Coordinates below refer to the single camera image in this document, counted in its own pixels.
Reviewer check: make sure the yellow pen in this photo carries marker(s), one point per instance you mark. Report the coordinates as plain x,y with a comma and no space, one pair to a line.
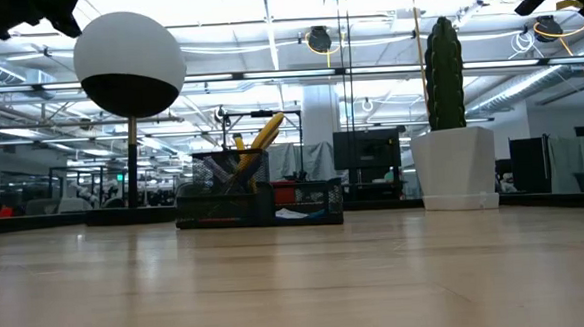
239,142

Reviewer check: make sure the purple pen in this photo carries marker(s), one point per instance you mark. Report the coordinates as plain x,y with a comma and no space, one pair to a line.
217,170

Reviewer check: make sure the red eraser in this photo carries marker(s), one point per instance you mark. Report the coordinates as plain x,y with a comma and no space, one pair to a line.
283,191

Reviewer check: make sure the blue sticky note pad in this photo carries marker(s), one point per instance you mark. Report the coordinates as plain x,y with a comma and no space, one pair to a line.
292,213

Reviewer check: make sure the black mesh desk organizer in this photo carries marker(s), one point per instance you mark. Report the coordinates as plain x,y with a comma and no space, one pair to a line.
224,209

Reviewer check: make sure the white globe table lamp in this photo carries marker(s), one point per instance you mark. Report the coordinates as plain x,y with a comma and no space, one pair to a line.
128,52

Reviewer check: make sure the green cactus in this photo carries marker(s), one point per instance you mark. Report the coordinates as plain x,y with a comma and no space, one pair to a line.
445,75

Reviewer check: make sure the grey cloth cover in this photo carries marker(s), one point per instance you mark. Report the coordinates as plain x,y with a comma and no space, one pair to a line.
302,160
577,163

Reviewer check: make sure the black cabinet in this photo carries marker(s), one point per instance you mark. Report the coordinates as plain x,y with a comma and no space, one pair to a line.
530,166

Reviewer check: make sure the white hexagonal plant pot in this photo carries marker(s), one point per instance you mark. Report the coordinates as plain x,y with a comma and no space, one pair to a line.
455,170

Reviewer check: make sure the black monitor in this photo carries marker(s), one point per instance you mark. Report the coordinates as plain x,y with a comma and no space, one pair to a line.
366,149

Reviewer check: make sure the black aluminium table frame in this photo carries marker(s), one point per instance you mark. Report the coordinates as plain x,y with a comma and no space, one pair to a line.
35,223

